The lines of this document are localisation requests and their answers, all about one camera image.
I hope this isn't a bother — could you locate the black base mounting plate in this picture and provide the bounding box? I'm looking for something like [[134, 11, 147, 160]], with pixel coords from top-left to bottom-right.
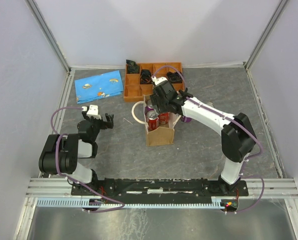
[[70, 177, 250, 203]]

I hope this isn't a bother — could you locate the red can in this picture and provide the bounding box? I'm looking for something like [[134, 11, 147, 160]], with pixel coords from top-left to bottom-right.
[[158, 112, 170, 125], [146, 110, 159, 132]]

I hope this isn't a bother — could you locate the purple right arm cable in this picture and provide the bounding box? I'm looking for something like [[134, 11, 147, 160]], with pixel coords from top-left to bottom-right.
[[151, 65, 266, 214]]

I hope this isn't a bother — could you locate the orange wooden compartment tray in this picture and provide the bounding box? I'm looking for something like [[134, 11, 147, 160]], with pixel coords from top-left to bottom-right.
[[123, 62, 186, 102]]

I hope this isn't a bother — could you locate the light blue cable duct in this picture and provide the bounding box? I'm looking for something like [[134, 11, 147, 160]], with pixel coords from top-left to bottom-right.
[[36, 197, 229, 210]]

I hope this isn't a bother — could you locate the dark rolled tie middle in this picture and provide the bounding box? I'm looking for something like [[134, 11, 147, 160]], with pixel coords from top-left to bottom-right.
[[140, 69, 152, 85]]

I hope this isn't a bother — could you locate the dark rolled tie right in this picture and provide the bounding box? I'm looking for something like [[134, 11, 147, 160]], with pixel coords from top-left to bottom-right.
[[166, 71, 183, 84]]

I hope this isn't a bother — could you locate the dark rolled tie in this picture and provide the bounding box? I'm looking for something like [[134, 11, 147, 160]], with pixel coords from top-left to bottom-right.
[[140, 69, 152, 85], [166, 71, 183, 84], [126, 59, 140, 74]]

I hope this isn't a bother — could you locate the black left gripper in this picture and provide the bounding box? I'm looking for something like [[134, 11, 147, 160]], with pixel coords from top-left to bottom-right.
[[82, 111, 114, 142]]

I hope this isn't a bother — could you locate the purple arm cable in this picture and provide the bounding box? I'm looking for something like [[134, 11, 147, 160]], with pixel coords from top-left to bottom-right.
[[151, 65, 266, 214], [50, 106, 126, 213]]

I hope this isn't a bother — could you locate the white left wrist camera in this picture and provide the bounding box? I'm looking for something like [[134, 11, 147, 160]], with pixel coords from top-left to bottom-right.
[[82, 104, 101, 119]]

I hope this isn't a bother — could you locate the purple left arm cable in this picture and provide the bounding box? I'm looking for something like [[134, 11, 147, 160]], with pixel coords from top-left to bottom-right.
[[50, 106, 126, 213]]

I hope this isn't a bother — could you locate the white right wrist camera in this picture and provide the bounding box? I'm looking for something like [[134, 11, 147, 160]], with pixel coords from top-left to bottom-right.
[[151, 76, 168, 87]]

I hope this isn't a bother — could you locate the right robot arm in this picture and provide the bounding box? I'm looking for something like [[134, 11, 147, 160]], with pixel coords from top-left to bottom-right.
[[150, 77, 258, 196]]

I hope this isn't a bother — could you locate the blue patterned folded cloth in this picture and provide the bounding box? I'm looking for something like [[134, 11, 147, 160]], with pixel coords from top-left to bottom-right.
[[74, 70, 124, 104]]

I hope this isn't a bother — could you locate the purple can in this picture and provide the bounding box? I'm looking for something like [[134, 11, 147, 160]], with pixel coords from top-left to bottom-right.
[[144, 100, 154, 114], [206, 102, 214, 108], [180, 116, 192, 123]]

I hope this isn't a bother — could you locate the dark rolled tie top left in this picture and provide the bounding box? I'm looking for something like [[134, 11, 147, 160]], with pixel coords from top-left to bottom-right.
[[126, 59, 140, 74]]

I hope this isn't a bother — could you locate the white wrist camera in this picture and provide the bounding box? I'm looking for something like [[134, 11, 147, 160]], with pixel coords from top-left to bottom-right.
[[151, 76, 168, 87], [82, 104, 101, 119]]

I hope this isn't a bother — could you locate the purple can front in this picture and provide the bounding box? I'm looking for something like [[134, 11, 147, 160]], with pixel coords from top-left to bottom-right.
[[206, 102, 214, 108]]

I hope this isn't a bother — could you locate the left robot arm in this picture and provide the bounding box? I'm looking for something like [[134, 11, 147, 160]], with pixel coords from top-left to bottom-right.
[[38, 112, 114, 195]]

